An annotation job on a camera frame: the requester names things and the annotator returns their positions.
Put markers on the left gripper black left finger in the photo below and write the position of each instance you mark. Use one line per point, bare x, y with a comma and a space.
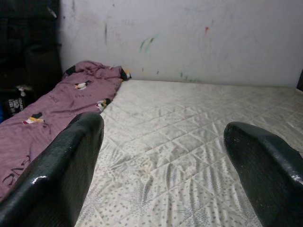
52, 177

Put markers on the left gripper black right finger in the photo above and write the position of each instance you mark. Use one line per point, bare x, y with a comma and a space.
272, 179

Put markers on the mauve cartoon print quilt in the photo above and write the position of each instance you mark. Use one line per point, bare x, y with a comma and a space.
47, 104

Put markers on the black printed bag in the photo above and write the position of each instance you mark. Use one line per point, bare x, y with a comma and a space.
16, 104

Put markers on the white quilted mattress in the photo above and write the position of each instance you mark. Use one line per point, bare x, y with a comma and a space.
177, 142

